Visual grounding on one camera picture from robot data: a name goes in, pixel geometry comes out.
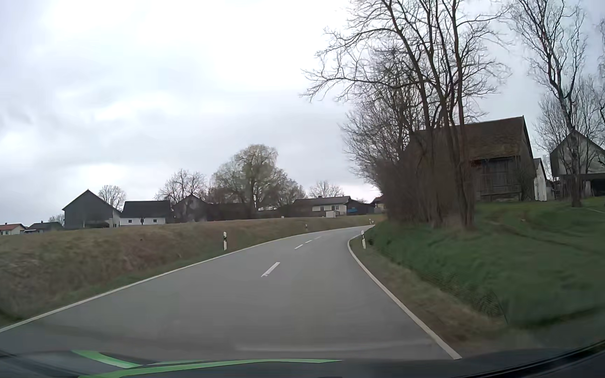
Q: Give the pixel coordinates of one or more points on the road markings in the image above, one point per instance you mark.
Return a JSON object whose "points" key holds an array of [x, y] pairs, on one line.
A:
{"points": [[413, 316]]}

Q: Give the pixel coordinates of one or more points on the dark wooden barn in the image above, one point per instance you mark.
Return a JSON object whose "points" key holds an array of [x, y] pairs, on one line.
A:
{"points": [[497, 157]]}

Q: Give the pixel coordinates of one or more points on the dry grass bank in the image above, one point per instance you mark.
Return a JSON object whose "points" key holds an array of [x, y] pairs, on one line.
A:
{"points": [[71, 262]]}

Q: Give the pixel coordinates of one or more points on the grey asphalt road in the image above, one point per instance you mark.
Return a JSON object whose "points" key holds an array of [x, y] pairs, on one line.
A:
{"points": [[260, 315]]}

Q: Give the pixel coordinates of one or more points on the row of bare trees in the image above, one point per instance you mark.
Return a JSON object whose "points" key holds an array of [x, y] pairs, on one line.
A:
{"points": [[250, 178]]}

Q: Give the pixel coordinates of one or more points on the dark grey gabled barn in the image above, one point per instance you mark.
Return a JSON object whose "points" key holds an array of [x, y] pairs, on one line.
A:
{"points": [[88, 210]]}

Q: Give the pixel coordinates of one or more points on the white narrow building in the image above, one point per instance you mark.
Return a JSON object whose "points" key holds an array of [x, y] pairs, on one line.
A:
{"points": [[540, 181]]}

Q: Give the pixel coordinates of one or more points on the green grass slope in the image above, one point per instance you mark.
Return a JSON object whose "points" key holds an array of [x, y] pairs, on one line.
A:
{"points": [[518, 262]]}

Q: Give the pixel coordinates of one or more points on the car's own bonnet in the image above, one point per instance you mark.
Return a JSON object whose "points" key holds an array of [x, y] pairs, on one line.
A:
{"points": [[281, 367]]}

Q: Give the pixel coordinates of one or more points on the grey gabled house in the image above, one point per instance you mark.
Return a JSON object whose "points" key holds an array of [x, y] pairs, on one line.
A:
{"points": [[578, 160]]}

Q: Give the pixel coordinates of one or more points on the cluster of bare trees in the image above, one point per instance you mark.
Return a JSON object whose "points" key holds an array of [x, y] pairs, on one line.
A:
{"points": [[428, 131]]}

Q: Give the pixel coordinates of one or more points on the white house dark roof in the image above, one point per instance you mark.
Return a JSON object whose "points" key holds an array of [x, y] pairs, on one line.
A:
{"points": [[145, 212]]}

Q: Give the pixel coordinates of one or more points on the house with red roof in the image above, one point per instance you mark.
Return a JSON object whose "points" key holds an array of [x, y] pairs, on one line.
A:
{"points": [[7, 228]]}

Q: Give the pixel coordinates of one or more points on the long low farm building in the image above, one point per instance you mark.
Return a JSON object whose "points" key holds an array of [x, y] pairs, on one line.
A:
{"points": [[329, 204]]}

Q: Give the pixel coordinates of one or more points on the low house dark roof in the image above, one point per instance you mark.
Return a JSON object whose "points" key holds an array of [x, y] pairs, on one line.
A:
{"points": [[44, 227]]}

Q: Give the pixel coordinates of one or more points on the dark brown gabled building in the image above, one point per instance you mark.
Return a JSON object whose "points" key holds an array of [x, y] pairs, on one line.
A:
{"points": [[191, 208]]}

